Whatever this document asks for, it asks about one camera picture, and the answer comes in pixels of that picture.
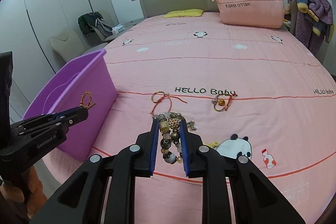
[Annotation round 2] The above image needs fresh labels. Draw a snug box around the left hand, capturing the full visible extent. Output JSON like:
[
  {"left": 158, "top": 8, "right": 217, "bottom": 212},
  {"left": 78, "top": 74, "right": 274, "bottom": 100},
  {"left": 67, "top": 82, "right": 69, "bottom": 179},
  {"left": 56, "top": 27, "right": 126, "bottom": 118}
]
[{"left": 1, "top": 166, "right": 47, "bottom": 219}]

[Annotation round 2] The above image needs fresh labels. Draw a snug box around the beaded stone bracelet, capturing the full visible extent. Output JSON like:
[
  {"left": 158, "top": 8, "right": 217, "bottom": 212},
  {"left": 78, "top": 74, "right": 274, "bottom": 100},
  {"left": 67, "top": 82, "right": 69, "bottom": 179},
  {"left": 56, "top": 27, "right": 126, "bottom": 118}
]
[{"left": 152, "top": 111, "right": 188, "bottom": 165}]

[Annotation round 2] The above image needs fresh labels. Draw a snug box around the dark green jacket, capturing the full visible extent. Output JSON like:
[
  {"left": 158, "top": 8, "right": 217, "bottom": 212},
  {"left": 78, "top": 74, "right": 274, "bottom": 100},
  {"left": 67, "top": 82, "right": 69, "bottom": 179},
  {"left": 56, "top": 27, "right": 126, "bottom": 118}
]
[{"left": 78, "top": 12, "right": 104, "bottom": 36}]

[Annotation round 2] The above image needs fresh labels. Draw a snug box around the beige chair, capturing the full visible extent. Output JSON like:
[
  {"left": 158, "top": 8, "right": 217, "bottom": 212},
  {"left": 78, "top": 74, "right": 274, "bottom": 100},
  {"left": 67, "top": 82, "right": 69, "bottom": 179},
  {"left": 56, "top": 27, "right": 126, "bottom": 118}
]
[
  {"left": 93, "top": 10, "right": 132, "bottom": 42},
  {"left": 49, "top": 28, "right": 108, "bottom": 62}
]

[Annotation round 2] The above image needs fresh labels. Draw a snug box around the yellow small pillow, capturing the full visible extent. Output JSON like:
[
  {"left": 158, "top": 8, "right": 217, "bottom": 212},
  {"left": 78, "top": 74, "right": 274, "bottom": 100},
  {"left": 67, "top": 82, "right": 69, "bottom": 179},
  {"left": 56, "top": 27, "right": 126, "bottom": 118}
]
[{"left": 163, "top": 9, "right": 204, "bottom": 18}]

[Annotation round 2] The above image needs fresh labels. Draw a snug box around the purple plastic tub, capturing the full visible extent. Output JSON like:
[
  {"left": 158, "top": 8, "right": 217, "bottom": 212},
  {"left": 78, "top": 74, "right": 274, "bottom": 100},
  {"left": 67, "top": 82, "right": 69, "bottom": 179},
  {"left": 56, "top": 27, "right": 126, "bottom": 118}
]
[{"left": 23, "top": 49, "right": 117, "bottom": 161}]

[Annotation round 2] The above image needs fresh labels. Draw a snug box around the pink bed sheet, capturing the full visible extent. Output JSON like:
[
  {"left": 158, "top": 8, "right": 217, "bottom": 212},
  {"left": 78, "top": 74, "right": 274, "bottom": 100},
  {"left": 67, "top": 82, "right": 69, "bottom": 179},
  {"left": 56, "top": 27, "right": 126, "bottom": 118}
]
[{"left": 91, "top": 12, "right": 335, "bottom": 223}]

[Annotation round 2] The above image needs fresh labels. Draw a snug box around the red string bracelet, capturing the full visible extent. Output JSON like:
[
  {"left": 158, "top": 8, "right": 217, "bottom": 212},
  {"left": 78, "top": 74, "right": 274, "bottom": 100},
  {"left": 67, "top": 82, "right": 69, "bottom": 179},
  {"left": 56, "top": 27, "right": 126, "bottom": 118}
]
[{"left": 150, "top": 91, "right": 188, "bottom": 115}]

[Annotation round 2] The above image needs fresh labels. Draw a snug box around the white tissue pack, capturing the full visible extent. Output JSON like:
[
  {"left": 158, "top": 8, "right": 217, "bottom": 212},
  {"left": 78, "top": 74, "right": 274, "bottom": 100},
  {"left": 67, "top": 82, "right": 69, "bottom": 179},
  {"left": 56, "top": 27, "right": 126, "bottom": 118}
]
[{"left": 111, "top": 24, "right": 125, "bottom": 35}]

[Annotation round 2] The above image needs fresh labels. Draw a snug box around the purple blanket pile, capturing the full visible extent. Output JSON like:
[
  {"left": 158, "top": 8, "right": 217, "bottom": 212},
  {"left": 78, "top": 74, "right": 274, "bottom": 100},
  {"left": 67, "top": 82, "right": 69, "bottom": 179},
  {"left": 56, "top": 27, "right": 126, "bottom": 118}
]
[{"left": 285, "top": 0, "right": 334, "bottom": 55}]

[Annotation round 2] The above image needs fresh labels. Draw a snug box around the red cord gold charm bracelet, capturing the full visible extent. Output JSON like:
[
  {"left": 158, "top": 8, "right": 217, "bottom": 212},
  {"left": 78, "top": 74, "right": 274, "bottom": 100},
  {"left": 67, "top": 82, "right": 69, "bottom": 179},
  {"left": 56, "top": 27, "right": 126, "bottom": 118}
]
[{"left": 211, "top": 94, "right": 238, "bottom": 112}]

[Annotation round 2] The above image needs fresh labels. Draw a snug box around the pink folded quilt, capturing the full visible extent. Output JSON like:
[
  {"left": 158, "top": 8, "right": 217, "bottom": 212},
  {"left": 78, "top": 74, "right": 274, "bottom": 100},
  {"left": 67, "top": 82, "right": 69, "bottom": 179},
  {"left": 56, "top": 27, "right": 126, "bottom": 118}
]
[{"left": 211, "top": 0, "right": 285, "bottom": 29}]

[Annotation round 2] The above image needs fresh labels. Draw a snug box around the small yellow charm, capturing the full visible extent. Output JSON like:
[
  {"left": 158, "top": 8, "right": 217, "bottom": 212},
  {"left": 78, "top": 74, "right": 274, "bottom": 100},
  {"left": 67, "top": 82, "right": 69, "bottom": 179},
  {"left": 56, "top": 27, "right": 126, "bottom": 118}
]
[{"left": 206, "top": 141, "right": 220, "bottom": 149}]

